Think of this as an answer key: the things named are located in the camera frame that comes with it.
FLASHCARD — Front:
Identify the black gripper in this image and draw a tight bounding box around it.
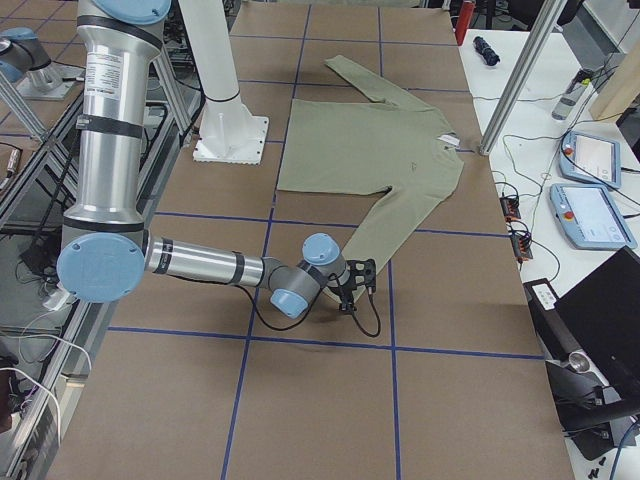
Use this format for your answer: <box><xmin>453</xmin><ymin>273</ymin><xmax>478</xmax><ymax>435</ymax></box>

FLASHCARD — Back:
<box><xmin>337</xmin><ymin>280</ymin><xmax>357</xmax><ymax>313</ymax></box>

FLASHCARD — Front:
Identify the olive green long-sleeve shirt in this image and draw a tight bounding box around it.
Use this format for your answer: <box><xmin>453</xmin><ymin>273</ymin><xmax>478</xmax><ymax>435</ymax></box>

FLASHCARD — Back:
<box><xmin>276</xmin><ymin>55</ymin><xmax>464</xmax><ymax>304</ymax></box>

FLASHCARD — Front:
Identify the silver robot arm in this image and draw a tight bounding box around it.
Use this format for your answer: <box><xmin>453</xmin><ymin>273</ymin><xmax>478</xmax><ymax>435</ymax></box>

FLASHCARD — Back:
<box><xmin>56</xmin><ymin>1</ymin><xmax>358</xmax><ymax>318</ymax></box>

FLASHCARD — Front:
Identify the white hang tag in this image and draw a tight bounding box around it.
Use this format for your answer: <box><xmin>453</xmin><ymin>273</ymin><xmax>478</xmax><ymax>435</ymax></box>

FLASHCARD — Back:
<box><xmin>438</xmin><ymin>134</ymin><xmax>460</xmax><ymax>148</ymax></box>

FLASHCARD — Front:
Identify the blue teach pendant near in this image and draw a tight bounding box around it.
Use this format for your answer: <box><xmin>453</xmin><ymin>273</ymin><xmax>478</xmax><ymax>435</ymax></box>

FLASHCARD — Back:
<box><xmin>549</xmin><ymin>184</ymin><xmax>638</xmax><ymax>251</ymax></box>

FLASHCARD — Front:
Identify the blue teach pendant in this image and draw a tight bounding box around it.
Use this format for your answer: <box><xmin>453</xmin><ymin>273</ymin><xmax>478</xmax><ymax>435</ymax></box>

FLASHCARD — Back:
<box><xmin>558</xmin><ymin>130</ymin><xmax>622</xmax><ymax>189</ymax></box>
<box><xmin>549</xmin><ymin>184</ymin><xmax>638</xmax><ymax>251</ymax></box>

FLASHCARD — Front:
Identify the blue teach pendant far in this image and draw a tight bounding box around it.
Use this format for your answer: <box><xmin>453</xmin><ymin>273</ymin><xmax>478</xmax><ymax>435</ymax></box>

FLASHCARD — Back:
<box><xmin>558</xmin><ymin>130</ymin><xmax>622</xmax><ymax>189</ymax></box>

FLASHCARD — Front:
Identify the dark blue folded umbrella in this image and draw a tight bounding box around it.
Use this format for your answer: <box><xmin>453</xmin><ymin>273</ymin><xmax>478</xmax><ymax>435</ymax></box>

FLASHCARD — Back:
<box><xmin>473</xmin><ymin>36</ymin><xmax>500</xmax><ymax>67</ymax></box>

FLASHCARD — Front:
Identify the white power strip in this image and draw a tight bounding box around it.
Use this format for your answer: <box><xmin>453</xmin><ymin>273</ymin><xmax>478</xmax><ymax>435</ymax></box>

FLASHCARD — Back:
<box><xmin>43</xmin><ymin>288</ymin><xmax>76</xmax><ymax>311</ymax></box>

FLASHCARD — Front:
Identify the red cylinder bottle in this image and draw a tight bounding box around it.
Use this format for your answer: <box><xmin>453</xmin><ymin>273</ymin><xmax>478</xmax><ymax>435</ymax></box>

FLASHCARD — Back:
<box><xmin>455</xmin><ymin>0</ymin><xmax>475</xmax><ymax>46</ymax></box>

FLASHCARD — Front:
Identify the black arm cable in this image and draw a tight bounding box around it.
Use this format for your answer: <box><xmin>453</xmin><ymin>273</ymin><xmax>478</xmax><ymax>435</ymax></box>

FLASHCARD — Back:
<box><xmin>244</xmin><ymin>279</ymin><xmax>382</xmax><ymax>340</ymax></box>

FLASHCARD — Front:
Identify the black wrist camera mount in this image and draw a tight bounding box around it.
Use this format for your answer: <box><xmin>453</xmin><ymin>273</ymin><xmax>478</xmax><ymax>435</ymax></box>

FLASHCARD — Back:
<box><xmin>346</xmin><ymin>259</ymin><xmax>377</xmax><ymax>294</ymax></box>

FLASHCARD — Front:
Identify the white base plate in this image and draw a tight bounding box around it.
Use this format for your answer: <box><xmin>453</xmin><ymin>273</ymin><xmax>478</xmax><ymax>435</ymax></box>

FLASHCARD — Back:
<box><xmin>193</xmin><ymin>113</ymin><xmax>269</xmax><ymax>165</ymax></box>

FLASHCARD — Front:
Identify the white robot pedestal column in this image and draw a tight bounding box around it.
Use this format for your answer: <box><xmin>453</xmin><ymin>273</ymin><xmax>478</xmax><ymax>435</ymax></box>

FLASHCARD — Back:
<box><xmin>179</xmin><ymin>0</ymin><xmax>243</xmax><ymax>120</ymax></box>

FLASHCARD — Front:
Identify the aluminium frame post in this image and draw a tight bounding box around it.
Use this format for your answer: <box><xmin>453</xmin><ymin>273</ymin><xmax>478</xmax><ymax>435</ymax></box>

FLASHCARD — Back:
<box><xmin>478</xmin><ymin>0</ymin><xmax>567</xmax><ymax>156</ymax></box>

